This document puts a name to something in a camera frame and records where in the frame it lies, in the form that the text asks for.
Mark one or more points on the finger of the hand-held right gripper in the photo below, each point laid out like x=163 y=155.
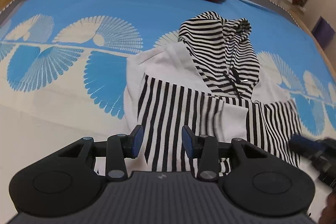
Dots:
x=302 y=144

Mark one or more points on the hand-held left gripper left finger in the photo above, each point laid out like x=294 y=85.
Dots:
x=137 y=142

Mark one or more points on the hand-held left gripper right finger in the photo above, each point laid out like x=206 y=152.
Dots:
x=187 y=140

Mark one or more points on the black white striped hoodie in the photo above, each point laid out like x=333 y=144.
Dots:
x=183 y=98

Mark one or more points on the blue cream patterned blanket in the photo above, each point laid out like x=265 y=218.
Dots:
x=78 y=56

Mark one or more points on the purple box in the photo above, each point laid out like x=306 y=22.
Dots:
x=324 y=29

